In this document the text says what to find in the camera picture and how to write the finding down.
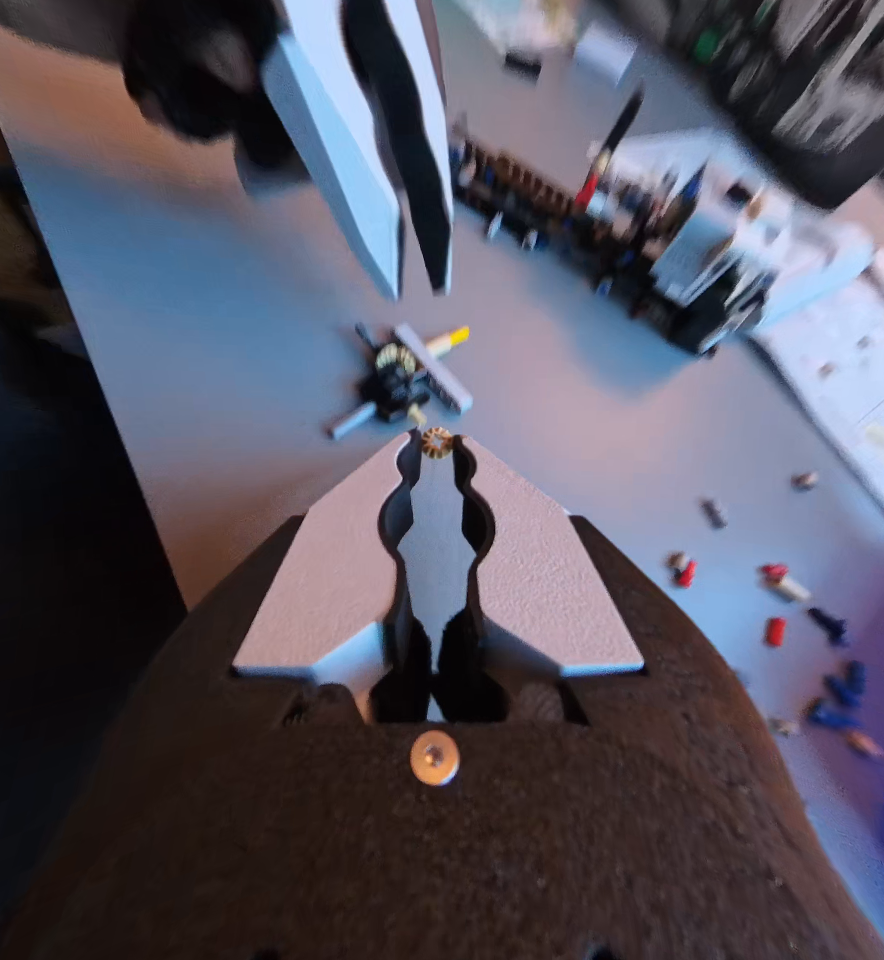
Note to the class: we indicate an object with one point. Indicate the dark lego connector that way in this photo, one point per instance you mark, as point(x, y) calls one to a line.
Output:
point(828, 626)

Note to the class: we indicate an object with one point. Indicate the small grey lego piece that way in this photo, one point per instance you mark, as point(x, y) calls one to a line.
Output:
point(784, 726)

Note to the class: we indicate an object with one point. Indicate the person's left hand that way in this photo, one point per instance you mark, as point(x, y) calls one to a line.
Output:
point(230, 54)

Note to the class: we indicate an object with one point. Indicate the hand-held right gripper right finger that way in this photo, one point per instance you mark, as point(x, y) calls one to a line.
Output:
point(554, 592)

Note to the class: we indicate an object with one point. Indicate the large lego technic vehicle model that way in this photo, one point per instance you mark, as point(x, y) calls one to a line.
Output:
point(681, 247)

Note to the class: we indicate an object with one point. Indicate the tan lego pin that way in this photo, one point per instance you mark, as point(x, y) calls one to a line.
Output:
point(865, 744)

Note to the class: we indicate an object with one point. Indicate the grey lego connector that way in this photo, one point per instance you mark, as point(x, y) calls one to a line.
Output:
point(714, 513)

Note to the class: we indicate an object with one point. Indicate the small lego gear assembly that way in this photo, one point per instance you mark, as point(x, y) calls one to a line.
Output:
point(442, 375)

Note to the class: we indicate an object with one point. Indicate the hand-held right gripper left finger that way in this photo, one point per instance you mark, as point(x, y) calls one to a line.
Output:
point(322, 592)

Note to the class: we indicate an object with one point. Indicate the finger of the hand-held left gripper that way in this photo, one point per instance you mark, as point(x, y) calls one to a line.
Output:
point(329, 127)
point(419, 45)

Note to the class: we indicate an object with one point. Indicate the tan lego bevel gear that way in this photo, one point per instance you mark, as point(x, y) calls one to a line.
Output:
point(437, 442)

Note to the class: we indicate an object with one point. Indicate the tan grey lego piece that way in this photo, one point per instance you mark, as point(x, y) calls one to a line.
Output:
point(805, 481)

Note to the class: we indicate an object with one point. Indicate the blue lego pin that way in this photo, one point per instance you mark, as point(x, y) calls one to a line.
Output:
point(831, 716)
point(845, 684)

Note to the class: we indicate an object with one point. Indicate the black flat device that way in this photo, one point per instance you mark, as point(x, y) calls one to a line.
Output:
point(523, 64)

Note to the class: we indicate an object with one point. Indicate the dark printed box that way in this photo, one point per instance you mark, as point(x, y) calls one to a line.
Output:
point(824, 75)

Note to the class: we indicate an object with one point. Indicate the white instruction booklet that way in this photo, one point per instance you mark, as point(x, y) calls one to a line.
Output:
point(846, 375)

